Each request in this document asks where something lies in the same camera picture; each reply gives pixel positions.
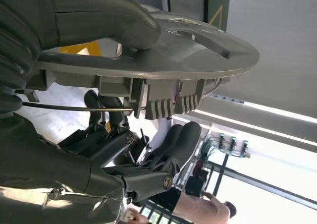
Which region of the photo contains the black device with teal lights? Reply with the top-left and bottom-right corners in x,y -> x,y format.
184,130 -> 251,197

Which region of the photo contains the person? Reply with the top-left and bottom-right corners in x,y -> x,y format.
124,186 -> 237,224

